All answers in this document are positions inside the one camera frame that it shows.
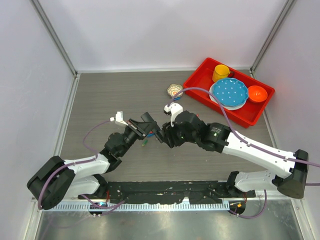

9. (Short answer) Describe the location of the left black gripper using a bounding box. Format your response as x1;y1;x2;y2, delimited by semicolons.
119;118;156;157

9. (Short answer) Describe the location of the black remote control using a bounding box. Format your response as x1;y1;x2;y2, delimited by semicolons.
141;112;161;137

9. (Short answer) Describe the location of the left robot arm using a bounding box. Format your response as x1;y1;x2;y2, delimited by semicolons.
26;116;158;210

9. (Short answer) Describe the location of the small patterned bowl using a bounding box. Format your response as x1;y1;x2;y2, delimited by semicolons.
166;83;183;97

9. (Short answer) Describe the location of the red plastic tray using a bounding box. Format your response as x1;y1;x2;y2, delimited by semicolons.
183;57;275;128

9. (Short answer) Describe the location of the blue dotted plate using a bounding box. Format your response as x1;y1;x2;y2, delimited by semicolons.
212;77;249;107

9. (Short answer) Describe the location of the yellow mug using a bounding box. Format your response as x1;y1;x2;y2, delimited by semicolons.
212;64;235;83

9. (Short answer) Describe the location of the orange bowl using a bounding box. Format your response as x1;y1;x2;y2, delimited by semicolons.
248;85;268;103

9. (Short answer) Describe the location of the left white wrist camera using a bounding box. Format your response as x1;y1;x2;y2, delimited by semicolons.
109;111;129;127

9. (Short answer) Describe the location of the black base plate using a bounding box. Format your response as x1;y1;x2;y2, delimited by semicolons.
108;180;256;205

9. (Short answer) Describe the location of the white cable duct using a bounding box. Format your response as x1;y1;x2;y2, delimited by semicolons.
49;200;230;212

